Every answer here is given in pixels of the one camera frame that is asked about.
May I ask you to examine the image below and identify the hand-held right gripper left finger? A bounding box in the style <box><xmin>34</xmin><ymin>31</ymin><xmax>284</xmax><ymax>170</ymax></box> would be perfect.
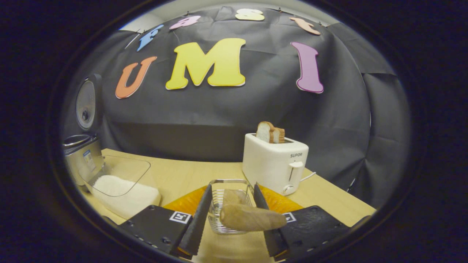
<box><xmin>119</xmin><ymin>184</ymin><xmax>213</xmax><ymax>258</ymax></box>

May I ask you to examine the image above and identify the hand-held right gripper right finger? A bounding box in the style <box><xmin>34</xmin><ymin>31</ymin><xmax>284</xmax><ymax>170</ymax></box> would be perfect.
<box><xmin>253</xmin><ymin>183</ymin><xmax>351</xmax><ymax>262</ymax></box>

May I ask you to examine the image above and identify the wooden spoon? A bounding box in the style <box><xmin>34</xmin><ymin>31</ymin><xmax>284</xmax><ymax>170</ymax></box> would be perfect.
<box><xmin>219</xmin><ymin>189</ymin><xmax>287</xmax><ymax>232</ymax></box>

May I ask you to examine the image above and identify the clear wire chopstick holder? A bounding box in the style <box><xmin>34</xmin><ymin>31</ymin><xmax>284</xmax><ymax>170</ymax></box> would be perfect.
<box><xmin>208</xmin><ymin>179</ymin><xmax>256</xmax><ymax>235</ymax></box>

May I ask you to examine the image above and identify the white rice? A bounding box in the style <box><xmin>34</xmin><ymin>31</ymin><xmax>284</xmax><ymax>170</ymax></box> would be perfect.
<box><xmin>91</xmin><ymin>175</ymin><xmax>161</xmax><ymax>220</ymax></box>

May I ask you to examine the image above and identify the black and silver rice cooker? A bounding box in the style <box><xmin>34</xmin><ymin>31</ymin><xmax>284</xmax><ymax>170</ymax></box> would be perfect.
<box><xmin>60</xmin><ymin>73</ymin><xmax>105</xmax><ymax>192</ymax></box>

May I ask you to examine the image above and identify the white toaster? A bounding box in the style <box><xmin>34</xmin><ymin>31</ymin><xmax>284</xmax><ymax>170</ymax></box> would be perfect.
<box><xmin>242</xmin><ymin>133</ymin><xmax>309</xmax><ymax>196</ymax></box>

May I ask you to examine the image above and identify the white bread slice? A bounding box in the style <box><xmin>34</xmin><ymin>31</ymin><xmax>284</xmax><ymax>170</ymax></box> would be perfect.
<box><xmin>255</xmin><ymin>121</ymin><xmax>275</xmax><ymax>144</ymax></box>

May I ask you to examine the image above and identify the black backdrop cloth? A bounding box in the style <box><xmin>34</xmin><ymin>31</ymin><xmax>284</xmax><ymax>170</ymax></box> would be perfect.
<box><xmin>60</xmin><ymin>5</ymin><xmax>412</xmax><ymax>210</ymax></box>

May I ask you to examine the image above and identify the clear glass container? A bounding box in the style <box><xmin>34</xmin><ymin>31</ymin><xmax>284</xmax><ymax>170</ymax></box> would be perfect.
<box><xmin>79</xmin><ymin>155</ymin><xmax>161</xmax><ymax>220</ymax></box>

